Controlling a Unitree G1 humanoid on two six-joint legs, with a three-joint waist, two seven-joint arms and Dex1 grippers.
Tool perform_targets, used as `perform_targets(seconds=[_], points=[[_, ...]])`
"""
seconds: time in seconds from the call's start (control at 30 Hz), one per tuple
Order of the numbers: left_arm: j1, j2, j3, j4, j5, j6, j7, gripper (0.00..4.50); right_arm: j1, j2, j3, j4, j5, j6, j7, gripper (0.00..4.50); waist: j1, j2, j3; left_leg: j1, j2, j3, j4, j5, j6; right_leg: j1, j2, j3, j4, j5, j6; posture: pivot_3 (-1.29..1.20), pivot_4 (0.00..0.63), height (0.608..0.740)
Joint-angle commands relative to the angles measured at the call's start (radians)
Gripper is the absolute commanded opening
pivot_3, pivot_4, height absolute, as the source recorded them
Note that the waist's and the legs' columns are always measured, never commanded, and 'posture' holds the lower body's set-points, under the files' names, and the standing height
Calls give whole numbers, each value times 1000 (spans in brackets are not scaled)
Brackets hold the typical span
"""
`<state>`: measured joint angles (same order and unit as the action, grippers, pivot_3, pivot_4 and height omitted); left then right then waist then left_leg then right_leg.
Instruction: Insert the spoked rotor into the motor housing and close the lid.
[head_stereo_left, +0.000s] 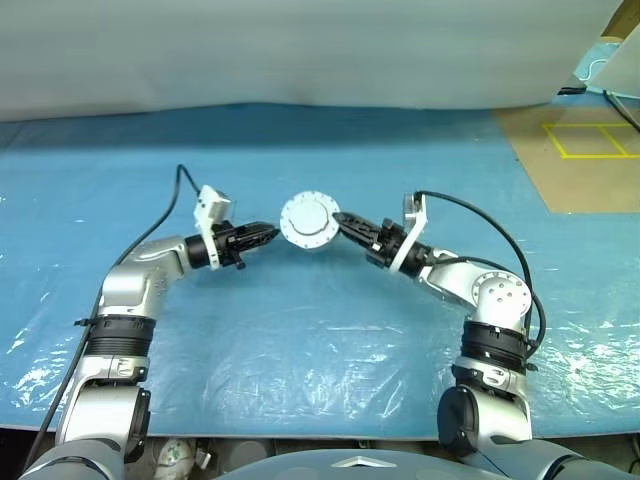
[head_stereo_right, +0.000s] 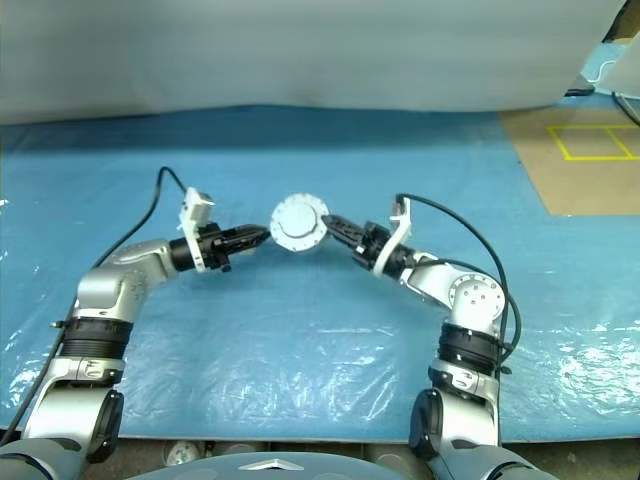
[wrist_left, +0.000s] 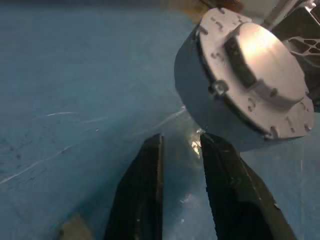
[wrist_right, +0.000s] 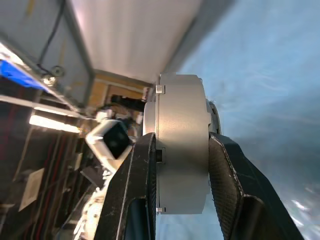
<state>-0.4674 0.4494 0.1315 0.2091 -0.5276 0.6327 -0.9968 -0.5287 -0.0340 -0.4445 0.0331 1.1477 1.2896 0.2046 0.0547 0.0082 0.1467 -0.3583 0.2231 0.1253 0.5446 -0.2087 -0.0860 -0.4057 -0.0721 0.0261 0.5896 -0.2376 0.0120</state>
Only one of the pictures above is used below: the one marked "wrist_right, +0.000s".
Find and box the blue plastic table sheet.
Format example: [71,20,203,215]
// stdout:
[154,0,320,240]

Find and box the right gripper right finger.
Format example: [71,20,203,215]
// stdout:
[207,131,305,240]

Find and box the white paper sheet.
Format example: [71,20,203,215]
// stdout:
[18,167,46,213]

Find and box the aluminium frame post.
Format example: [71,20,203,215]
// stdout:
[61,0,97,107]

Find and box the hanging black cable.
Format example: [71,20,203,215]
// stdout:
[36,0,66,74]

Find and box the bright light strip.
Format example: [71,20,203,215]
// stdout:
[28,114,81,134]

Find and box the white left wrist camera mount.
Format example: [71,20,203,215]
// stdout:
[84,118,134,171]

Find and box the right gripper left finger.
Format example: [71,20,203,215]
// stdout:
[93,132,158,240]

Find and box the blue plastic crate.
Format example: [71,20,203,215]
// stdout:
[0,58,49,91]

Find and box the white foam backdrop sheet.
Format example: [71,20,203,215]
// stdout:
[66,0,241,84]

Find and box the copper wound motor stator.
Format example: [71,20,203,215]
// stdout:
[142,72,211,216]

